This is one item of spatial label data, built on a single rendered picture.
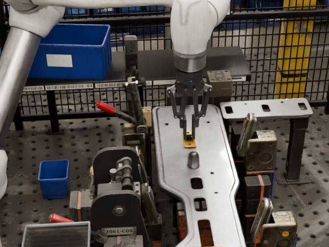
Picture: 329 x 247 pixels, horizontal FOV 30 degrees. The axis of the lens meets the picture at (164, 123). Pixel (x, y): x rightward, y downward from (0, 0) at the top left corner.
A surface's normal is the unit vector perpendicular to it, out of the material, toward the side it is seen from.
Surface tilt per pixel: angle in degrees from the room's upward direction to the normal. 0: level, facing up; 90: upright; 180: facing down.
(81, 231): 0
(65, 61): 90
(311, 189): 0
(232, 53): 0
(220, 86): 88
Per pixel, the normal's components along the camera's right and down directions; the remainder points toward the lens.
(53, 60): -0.09, 0.55
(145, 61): -0.01, -0.83
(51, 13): 0.86, 0.39
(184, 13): -0.36, 0.32
